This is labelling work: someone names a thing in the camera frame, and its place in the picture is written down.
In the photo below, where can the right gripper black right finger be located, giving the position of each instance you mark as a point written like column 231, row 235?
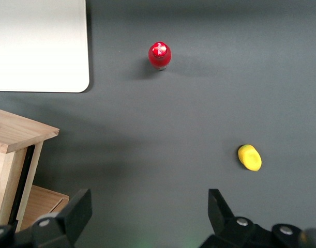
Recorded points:
column 225, row 227

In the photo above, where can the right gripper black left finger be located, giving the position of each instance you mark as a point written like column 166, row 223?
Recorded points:
column 57, row 230

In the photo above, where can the yellow lemon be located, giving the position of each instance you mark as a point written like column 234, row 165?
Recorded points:
column 249, row 158

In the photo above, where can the red drink bottle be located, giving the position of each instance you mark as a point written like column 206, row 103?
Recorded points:
column 159, row 59

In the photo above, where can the beige rectangular tray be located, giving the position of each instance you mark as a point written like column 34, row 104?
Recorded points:
column 38, row 46

